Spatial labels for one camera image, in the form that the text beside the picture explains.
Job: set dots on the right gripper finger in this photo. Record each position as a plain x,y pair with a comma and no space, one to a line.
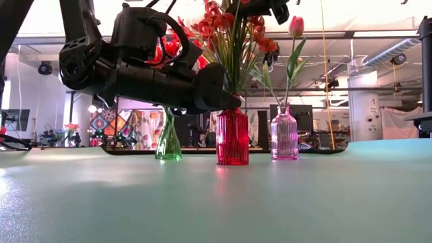
253,6

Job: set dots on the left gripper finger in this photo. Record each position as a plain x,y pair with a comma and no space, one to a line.
216,91

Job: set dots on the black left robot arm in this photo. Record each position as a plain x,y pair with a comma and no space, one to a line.
77,64

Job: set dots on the red ribbed glass vase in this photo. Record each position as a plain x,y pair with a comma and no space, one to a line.
232,135

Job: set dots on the green glass vase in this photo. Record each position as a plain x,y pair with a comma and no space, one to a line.
168,141

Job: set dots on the purple ribbed glass vase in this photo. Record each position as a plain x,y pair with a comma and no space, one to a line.
284,135

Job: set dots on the colourful patterned cloth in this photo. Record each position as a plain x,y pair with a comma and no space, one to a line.
114,125

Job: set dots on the small pink flower bouquet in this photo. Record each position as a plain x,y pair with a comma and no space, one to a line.
71,130

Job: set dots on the black flat monitor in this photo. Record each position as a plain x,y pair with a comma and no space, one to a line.
305,116

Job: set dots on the black ceiling spotlight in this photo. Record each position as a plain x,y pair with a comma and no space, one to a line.
399,59
45,68

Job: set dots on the teal table mat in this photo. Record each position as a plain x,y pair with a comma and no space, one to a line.
216,202

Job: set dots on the white column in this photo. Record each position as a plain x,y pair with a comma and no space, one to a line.
366,111

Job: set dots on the small black monitor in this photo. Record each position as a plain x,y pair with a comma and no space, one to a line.
15,119

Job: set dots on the black monitor pole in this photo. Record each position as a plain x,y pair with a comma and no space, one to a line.
426,67

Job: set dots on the white hanging cloth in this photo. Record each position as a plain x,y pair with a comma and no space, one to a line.
401,123

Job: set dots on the black ceiling camera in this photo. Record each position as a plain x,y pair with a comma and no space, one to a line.
270,60

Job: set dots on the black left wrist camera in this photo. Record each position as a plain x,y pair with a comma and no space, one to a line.
141,30

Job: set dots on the grey metal frame beam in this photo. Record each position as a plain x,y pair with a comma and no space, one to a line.
341,33

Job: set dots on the black aluminium table frame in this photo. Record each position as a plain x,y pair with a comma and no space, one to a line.
135,152

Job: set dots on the black metal station frame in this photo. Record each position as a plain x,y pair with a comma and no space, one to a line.
71,111

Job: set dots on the silver flexible duct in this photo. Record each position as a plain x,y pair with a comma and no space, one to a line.
391,52

